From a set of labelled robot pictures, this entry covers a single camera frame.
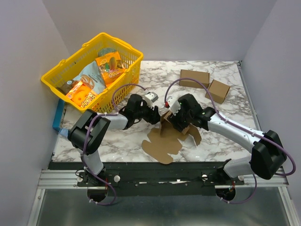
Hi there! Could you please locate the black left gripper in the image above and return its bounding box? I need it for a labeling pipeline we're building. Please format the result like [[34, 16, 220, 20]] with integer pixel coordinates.
[[134, 100, 163, 125]]

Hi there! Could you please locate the brown cardboard box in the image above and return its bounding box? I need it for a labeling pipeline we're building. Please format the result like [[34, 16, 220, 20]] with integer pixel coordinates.
[[142, 111, 202, 165]]

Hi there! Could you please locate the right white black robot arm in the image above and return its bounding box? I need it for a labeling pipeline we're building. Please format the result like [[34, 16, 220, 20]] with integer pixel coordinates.
[[166, 94, 287, 185]]

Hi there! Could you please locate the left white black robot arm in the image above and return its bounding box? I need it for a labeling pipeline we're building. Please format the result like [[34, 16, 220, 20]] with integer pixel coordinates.
[[67, 92, 160, 186]]

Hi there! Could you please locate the small folded cardboard box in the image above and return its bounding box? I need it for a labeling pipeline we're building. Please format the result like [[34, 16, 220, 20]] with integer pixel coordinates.
[[208, 80, 230, 104]]

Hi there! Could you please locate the large folded cardboard box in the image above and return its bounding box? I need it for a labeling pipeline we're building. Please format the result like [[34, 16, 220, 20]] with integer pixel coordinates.
[[179, 69, 210, 89]]

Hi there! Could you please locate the blue flat box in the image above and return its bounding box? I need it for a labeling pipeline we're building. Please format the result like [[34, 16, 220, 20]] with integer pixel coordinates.
[[52, 99, 65, 132]]

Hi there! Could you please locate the yellow plastic shopping basket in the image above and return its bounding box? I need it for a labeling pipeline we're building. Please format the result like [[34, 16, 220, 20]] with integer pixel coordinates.
[[41, 32, 143, 113]]

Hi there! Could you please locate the orange mango snack bag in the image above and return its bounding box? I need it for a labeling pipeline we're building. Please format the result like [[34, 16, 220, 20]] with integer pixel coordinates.
[[95, 51, 125, 87]]

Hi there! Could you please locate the light blue bread bag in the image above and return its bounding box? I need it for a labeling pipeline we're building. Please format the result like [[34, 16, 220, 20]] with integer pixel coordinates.
[[72, 61, 106, 94]]

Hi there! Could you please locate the orange apple snack bag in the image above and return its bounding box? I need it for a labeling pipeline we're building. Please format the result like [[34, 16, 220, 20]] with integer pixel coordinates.
[[66, 81, 97, 108]]

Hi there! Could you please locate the green round snack pack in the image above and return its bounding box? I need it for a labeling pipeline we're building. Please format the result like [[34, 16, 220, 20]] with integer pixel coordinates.
[[98, 48, 116, 57]]

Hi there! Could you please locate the dark brown snack pack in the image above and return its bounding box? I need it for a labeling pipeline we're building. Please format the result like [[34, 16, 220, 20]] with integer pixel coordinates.
[[56, 83, 72, 95]]

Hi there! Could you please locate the light blue small carton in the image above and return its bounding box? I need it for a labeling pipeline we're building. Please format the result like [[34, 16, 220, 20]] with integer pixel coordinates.
[[58, 128, 69, 138]]

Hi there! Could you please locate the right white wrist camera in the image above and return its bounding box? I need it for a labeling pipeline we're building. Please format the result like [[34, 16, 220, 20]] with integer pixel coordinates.
[[165, 96, 181, 115]]

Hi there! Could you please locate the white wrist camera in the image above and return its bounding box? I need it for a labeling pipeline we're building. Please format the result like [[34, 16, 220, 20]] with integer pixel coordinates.
[[165, 96, 181, 115], [144, 92, 158, 103]]

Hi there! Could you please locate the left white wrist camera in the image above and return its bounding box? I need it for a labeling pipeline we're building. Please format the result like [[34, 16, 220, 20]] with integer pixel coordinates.
[[144, 92, 158, 103]]

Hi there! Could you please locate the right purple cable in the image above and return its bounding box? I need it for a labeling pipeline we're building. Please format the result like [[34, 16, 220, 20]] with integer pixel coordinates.
[[164, 78, 296, 204]]

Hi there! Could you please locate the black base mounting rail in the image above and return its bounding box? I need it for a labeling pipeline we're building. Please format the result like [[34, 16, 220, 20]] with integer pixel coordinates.
[[48, 162, 244, 201]]

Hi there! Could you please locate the aluminium extrusion frame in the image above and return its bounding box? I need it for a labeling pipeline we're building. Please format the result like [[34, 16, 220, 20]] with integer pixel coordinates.
[[38, 170, 289, 189]]

